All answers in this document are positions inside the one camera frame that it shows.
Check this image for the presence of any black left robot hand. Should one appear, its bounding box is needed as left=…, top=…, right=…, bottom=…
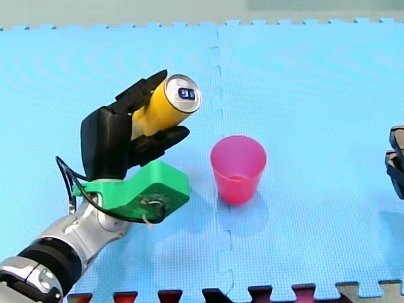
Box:
left=80, top=69, right=191, bottom=182

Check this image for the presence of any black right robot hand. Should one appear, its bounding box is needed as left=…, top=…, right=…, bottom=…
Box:
left=384, top=124, right=404, bottom=200

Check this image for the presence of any yellow drink can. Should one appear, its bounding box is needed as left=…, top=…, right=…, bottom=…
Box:
left=129, top=74, right=202, bottom=142

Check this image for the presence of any pink plastic cup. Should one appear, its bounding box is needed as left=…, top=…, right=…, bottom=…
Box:
left=210, top=135, right=268, bottom=206

